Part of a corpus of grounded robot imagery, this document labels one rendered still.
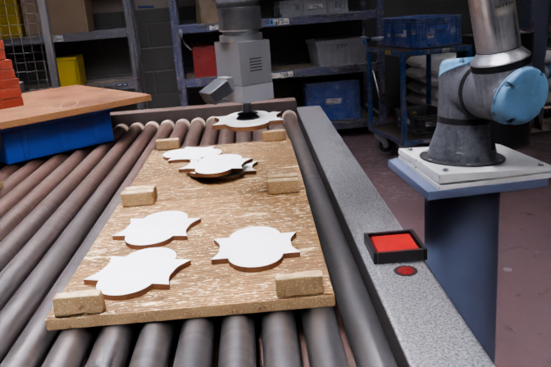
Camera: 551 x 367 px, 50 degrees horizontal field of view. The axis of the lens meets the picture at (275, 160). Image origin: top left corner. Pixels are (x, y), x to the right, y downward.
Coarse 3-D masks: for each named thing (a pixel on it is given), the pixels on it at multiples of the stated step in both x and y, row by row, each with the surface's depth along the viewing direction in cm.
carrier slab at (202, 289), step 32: (128, 224) 100; (224, 224) 97; (256, 224) 96; (288, 224) 95; (96, 256) 88; (192, 256) 86; (320, 256) 83; (96, 288) 78; (192, 288) 76; (224, 288) 76; (256, 288) 75; (64, 320) 71; (96, 320) 72; (128, 320) 72; (160, 320) 72
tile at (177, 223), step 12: (156, 216) 101; (168, 216) 100; (180, 216) 100; (132, 228) 96; (144, 228) 96; (156, 228) 95; (168, 228) 95; (180, 228) 95; (132, 240) 91; (144, 240) 91; (156, 240) 90; (168, 240) 91
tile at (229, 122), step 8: (264, 112) 111; (272, 112) 111; (280, 112) 111; (216, 120) 110; (224, 120) 106; (232, 120) 106; (240, 120) 105; (248, 120) 105; (256, 120) 104; (264, 120) 104; (272, 120) 104; (280, 120) 104; (216, 128) 104; (224, 128) 104; (232, 128) 102; (240, 128) 101; (248, 128) 101; (256, 128) 101; (264, 128) 102
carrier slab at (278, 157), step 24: (240, 144) 149; (264, 144) 147; (288, 144) 146; (144, 168) 134; (168, 168) 133; (264, 168) 127; (288, 168) 126; (168, 192) 116; (192, 192) 115; (216, 192) 114; (240, 192) 113; (264, 192) 112
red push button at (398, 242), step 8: (376, 240) 88; (384, 240) 88; (392, 240) 88; (400, 240) 88; (408, 240) 87; (376, 248) 86; (384, 248) 85; (392, 248) 85; (400, 248) 85; (408, 248) 85
